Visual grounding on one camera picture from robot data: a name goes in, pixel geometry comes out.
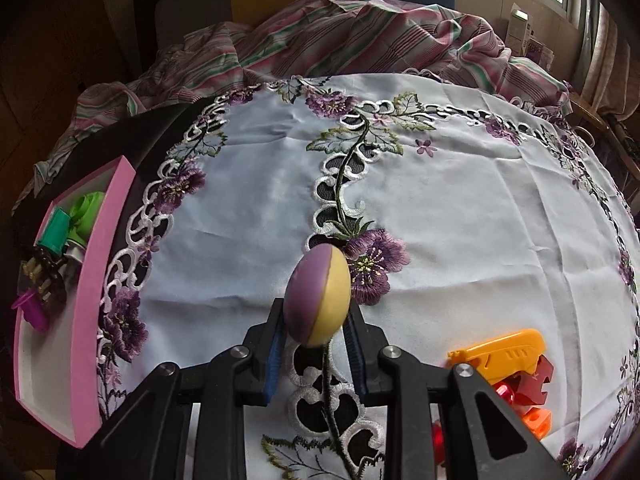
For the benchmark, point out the black post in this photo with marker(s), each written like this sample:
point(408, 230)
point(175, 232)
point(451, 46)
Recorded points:
point(147, 25)

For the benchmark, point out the small pink carton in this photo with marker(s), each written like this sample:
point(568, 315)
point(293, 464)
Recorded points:
point(539, 52)

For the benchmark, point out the pink shallow box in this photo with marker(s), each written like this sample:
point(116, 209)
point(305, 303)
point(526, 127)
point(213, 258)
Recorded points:
point(95, 310)

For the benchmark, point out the red puzzle piece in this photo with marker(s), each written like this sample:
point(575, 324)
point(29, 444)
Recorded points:
point(535, 385)

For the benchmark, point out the white embroidered floral tablecloth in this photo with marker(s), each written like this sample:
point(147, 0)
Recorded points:
point(475, 235)

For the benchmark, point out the teal plastic spool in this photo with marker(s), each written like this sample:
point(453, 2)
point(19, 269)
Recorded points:
point(52, 232)

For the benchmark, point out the patterned side curtain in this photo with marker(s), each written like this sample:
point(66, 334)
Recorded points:
point(610, 60)

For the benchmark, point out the pink striped bedsheet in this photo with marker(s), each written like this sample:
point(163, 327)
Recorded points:
point(350, 35)

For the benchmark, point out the magenta plastic cup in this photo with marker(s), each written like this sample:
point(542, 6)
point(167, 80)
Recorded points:
point(32, 312)

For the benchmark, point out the white carton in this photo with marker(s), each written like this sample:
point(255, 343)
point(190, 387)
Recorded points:
point(515, 27)

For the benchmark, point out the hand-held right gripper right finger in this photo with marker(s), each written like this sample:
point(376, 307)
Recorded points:
point(356, 360)

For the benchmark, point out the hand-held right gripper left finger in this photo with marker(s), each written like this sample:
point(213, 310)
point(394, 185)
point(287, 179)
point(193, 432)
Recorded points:
point(274, 360)

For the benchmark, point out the wooden wardrobe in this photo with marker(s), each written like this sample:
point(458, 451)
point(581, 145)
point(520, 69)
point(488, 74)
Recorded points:
point(50, 60)

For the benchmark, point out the purple yellow egg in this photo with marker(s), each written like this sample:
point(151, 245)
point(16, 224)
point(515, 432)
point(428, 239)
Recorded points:
point(315, 295)

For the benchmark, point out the green white plug-in device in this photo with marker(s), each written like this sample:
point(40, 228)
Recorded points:
point(85, 210)

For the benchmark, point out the orange building block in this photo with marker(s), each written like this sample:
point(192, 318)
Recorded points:
point(537, 422)

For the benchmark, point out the wooden nightstand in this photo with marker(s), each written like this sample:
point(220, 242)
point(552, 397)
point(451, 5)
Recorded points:
point(600, 120)

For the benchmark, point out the yellow-orange plastic toy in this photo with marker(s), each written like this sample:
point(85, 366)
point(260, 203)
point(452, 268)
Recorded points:
point(500, 355)

